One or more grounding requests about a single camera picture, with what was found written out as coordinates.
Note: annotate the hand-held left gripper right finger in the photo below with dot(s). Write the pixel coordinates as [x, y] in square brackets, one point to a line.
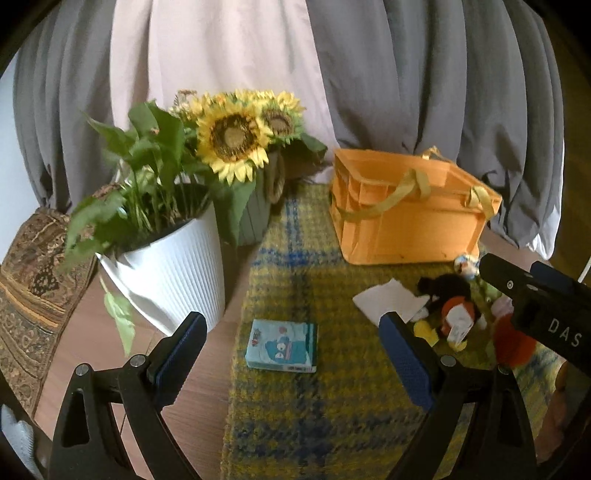
[406, 364]

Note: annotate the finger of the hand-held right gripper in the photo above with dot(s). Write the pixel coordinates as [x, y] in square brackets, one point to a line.
[501, 272]
[551, 273]

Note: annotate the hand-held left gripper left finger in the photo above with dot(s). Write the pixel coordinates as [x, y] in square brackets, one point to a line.
[178, 360]

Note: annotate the red plush ball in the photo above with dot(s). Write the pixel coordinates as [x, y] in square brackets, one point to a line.
[510, 344]

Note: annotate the black mouse plush toy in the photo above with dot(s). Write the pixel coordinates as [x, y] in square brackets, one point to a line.
[445, 288]

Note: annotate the orange plastic crate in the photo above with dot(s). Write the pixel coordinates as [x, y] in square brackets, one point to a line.
[415, 221]

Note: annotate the light blue tissue packet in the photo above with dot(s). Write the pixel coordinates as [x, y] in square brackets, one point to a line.
[281, 346]

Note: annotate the small green plush toy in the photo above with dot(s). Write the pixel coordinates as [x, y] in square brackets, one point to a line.
[491, 291]

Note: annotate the small round plush toy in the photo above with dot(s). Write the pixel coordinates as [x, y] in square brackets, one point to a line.
[466, 266]

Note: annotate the white sheer curtain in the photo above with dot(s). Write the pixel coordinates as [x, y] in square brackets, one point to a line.
[551, 230]

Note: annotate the white paper tissue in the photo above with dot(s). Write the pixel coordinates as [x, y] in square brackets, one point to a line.
[388, 297]

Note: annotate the white ribbed plant pot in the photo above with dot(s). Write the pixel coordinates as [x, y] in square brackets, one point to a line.
[175, 272]

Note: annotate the yellow blue plaid mat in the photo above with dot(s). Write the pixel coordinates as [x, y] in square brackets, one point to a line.
[323, 286]

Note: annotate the brown patterned cloth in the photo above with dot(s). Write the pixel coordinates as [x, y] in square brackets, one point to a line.
[37, 286]

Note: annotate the white cloth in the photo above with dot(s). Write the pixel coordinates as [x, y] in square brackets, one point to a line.
[16, 434]

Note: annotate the grey curtain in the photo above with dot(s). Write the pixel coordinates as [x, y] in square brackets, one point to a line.
[438, 78]
[60, 92]

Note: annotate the green leafy plant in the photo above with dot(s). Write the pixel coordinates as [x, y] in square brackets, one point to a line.
[152, 152]

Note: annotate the artificial sunflower bouquet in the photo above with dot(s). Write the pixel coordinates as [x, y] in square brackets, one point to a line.
[231, 134]

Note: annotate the pale pink curtain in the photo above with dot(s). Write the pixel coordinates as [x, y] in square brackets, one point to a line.
[217, 50]

